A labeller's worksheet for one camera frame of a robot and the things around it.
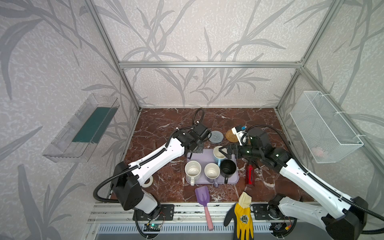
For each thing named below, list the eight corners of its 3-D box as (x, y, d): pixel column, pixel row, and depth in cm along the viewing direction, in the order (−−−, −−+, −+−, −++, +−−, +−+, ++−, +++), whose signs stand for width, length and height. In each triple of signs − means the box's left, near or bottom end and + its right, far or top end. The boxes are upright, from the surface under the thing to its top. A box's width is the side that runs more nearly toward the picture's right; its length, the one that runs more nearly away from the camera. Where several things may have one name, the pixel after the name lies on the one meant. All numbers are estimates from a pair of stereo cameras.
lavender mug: (204, 188, 82) (204, 183, 76) (204, 168, 90) (204, 162, 83) (219, 188, 82) (221, 183, 76) (218, 168, 90) (219, 162, 83)
